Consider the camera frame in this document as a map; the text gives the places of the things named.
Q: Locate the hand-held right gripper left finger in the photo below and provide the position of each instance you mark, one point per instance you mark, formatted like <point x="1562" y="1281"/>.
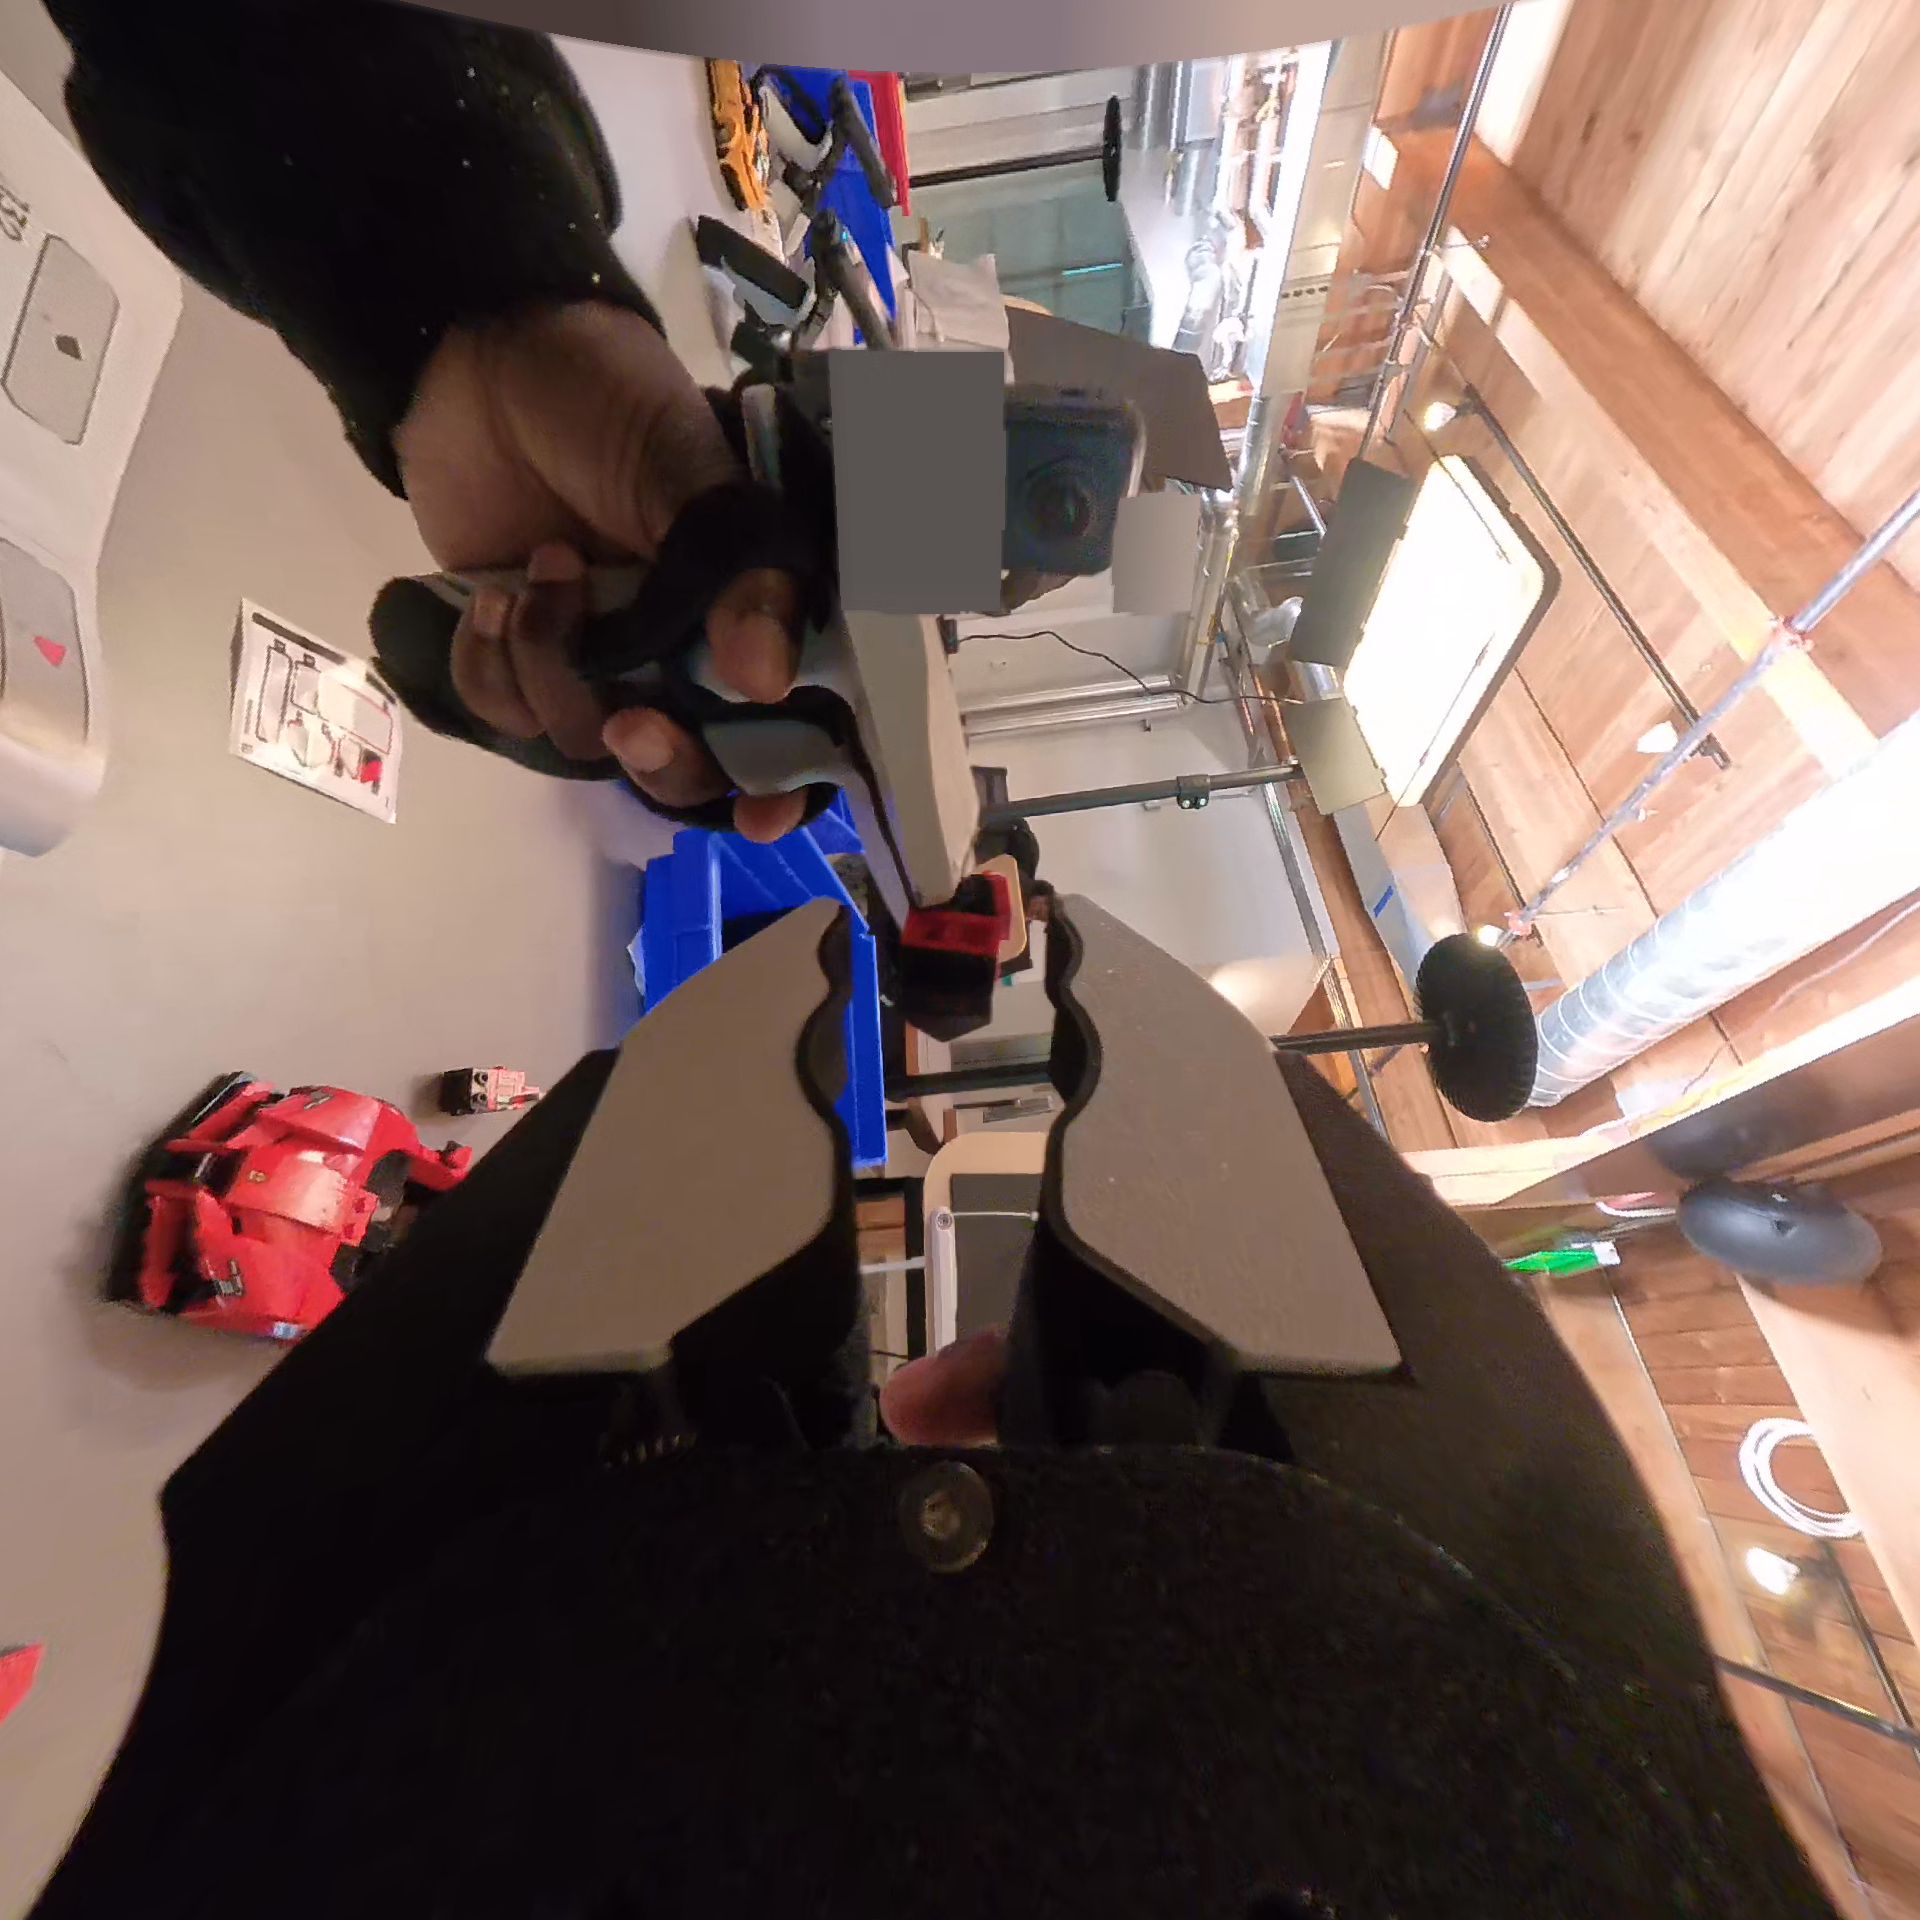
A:
<point x="676" y="1200"/>

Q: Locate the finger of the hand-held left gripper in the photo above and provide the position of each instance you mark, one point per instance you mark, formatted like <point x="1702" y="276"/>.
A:
<point x="915" y="737"/>

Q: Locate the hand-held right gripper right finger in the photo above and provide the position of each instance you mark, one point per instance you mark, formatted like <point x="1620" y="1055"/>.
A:
<point x="1218" y="1200"/>

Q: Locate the black red lego block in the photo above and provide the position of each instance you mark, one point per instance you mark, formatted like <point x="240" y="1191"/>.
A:
<point x="956" y="924"/>

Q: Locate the red black green lego assembly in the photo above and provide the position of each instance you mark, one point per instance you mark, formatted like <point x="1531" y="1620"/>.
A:
<point x="487" y="1092"/>

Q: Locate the red lego car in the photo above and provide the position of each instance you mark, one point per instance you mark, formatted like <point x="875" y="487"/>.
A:
<point x="287" y="1200"/>

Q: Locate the small red lego piece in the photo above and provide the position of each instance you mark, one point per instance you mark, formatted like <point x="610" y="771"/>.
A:
<point x="12" y="1681"/>

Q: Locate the person's left forearm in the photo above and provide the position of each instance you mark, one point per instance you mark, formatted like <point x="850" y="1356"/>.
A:
<point x="300" y="151"/>

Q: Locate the lego instruction booklet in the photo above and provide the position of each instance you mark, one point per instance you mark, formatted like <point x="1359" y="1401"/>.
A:
<point x="76" y="332"/>

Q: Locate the person's left hand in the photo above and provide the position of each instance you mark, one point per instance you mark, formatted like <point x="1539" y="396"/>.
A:
<point x="556" y="452"/>

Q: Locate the blue plastic bin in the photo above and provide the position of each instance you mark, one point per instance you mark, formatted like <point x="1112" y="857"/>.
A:
<point x="722" y="901"/>

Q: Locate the black round lamp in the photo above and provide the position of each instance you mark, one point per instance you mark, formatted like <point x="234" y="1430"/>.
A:
<point x="1477" y="1020"/>
<point x="1776" y="1225"/>

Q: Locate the white sticker sheet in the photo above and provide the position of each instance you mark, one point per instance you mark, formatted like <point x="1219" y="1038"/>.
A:
<point x="317" y="711"/>

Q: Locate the silver ventilation duct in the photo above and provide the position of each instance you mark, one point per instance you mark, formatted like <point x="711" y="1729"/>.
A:
<point x="1711" y="937"/>

